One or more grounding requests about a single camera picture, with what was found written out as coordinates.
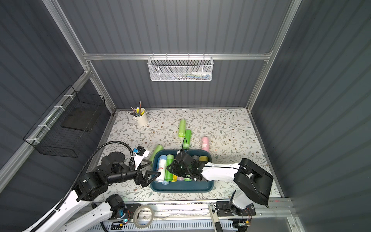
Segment white wire wall basket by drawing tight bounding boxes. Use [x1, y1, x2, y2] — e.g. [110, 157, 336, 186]
[147, 57, 214, 82]

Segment black corrugated cable hose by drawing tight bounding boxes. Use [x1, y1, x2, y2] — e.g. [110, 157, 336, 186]
[28, 141, 135, 232]

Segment dark grey trash bag roll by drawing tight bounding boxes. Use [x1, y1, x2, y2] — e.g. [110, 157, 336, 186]
[192, 156, 200, 162]

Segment items in white basket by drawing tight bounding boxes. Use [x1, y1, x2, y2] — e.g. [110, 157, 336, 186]
[169, 71, 212, 80]

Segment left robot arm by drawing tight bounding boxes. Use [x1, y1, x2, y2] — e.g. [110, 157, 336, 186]
[26, 152, 160, 232]

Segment teal plastic storage box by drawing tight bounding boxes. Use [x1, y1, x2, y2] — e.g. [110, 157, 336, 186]
[150, 149, 214, 193]

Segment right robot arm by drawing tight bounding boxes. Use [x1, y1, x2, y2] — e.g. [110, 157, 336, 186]
[166, 158, 273, 215]

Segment pens and pencils bunch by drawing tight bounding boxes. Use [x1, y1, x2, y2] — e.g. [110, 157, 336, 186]
[130, 101, 146, 117]

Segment black wire side basket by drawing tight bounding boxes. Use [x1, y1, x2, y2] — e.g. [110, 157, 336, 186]
[24, 88, 106, 158]

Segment light green roll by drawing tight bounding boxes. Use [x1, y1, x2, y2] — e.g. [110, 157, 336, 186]
[150, 145, 163, 165]

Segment bright green roll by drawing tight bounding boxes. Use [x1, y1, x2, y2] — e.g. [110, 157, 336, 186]
[182, 130, 192, 149]
[165, 154, 174, 182]

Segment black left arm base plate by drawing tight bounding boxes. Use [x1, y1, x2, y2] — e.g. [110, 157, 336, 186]
[109, 203, 141, 220]

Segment white roll with red label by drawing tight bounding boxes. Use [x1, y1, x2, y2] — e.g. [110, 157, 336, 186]
[158, 155, 167, 182]

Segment clear packing tape roll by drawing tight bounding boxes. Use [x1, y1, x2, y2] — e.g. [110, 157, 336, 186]
[133, 205, 155, 229]

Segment white pen holder cup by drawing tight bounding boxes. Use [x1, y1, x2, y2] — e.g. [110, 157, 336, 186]
[133, 112, 149, 128]

